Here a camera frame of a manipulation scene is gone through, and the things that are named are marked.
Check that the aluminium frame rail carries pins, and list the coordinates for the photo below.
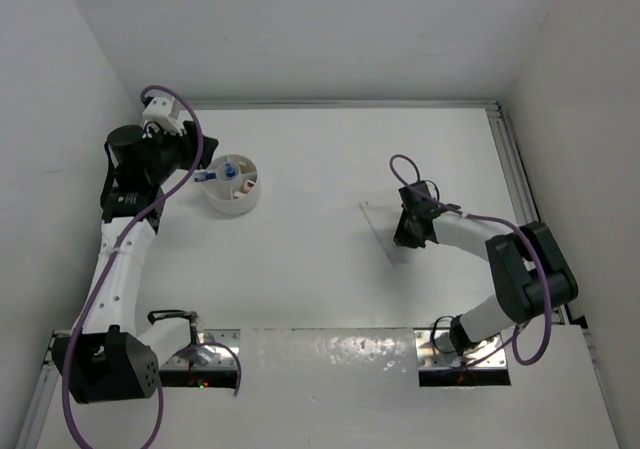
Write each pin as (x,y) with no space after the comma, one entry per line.
(41,397)
(519,189)

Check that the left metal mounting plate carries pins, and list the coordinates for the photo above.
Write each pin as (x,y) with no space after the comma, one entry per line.
(213,364)

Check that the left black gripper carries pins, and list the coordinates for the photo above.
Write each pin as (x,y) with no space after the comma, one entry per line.
(189,146)

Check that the white round compartment organizer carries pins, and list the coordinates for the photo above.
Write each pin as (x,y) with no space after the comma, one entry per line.
(220,194)

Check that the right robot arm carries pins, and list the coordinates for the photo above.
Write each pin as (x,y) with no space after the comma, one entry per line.
(530,274)

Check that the aluminium frame rail right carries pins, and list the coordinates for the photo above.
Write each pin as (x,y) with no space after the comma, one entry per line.
(519,189)

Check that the aluminium frame rail left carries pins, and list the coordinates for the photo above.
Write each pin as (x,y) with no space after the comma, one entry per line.
(41,397)

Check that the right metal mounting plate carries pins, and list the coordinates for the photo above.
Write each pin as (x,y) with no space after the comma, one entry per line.
(483,366)

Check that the metal mounting plate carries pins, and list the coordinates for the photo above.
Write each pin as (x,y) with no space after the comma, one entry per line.
(483,366)
(213,364)

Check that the clear blue pen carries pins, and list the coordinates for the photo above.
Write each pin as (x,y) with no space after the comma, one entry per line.
(204,176)

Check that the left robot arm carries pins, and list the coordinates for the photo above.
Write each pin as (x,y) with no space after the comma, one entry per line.
(110,360)

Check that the clear plastic ruler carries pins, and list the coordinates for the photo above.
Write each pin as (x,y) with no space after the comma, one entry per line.
(383,222)

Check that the small blue-capped glue bottle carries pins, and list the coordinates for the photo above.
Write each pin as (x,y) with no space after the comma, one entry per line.
(227,171)

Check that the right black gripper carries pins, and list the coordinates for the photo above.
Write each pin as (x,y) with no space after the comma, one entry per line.
(401,238)

